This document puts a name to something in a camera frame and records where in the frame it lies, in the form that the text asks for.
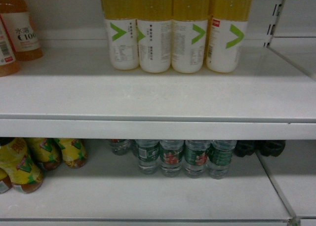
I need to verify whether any water bottle green label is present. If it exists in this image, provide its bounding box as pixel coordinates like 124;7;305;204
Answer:
135;139;159;175
207;140;237;180

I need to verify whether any yellow juice bottle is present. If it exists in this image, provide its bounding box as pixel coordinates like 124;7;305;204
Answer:
137;0;172;73
101;0;139;71
172;0;209;74
206;0;252;73

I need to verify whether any cola bottle red label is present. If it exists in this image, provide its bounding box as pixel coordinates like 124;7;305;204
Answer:
256;140;286;157
234;140;256;157

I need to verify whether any yellow iced tea bottle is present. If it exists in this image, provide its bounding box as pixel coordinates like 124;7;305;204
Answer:
0;137;43;194
53;138;88;169
25;138;61;171

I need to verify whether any right cola bottle red label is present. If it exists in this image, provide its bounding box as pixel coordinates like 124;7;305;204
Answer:
256;140;286;157

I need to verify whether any orange drink bottle front left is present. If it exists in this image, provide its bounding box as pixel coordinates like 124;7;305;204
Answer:
0;18;21;77

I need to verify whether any far left water bottle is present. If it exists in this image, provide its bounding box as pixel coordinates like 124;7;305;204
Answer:
109;139;131;155

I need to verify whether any right water bottle green label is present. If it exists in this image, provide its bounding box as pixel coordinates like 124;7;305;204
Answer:
207;140;237;180

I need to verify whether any upper white shelf board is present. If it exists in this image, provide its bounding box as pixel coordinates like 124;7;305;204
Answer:
0;39;316;140

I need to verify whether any orange C100 drink bottle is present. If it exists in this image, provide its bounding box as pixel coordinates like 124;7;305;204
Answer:
0;0;43;61

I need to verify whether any left cola bottle red label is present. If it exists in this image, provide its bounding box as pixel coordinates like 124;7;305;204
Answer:
234;140;256;157

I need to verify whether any white metal shelf board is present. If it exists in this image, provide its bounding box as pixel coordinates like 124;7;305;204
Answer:
0;151;291;226

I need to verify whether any white right neighbouring shelf board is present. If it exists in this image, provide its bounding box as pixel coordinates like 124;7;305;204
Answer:
259;153;316;226

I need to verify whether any rear water bottle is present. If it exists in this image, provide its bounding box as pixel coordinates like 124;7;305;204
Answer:
184;140;211;178

